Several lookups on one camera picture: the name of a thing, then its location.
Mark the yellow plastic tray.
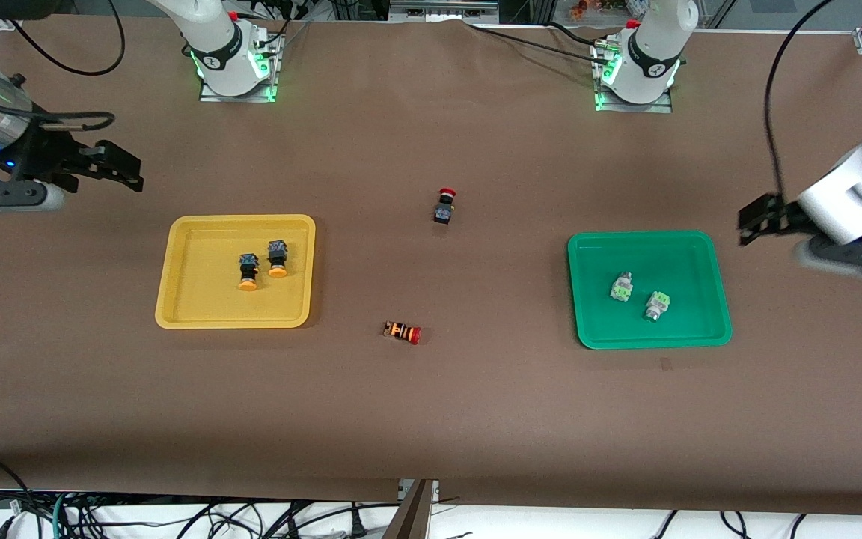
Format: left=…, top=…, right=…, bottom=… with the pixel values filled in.
left=155, top=215, right=317, bottom=330

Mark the green plastic tray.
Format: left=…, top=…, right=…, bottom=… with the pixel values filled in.
left=567, top=231, right=733, bottom=350

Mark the red button orange black body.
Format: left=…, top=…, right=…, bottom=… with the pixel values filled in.
left=384, top=320, right=423, bottom=346

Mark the brown table cover sheet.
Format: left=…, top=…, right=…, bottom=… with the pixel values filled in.
left=0, top=15, right=862, bottom=517

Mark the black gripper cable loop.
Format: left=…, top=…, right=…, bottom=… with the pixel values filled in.
left=0, top=87, right=116, bottom=134

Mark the black hanging arm cable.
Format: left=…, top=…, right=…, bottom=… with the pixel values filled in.
left=8, top=0, right=126, bottom=76
left=763, top=0, right=837, bottom=201

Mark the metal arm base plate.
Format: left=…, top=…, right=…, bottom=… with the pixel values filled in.
left=198, top=28, right=285, bottom=104
left=590, top=39, right=676, bottom=115

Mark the black cable on table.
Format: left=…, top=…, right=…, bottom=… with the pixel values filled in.
left=465, top=21, right=615, bottom=59

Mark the green floor cable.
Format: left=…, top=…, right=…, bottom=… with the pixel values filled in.
left=51, top=493, right=86, bottom=539

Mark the aluminium frame profile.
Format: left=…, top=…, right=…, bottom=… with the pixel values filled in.
left=388, top=0, right=501, bottom=25

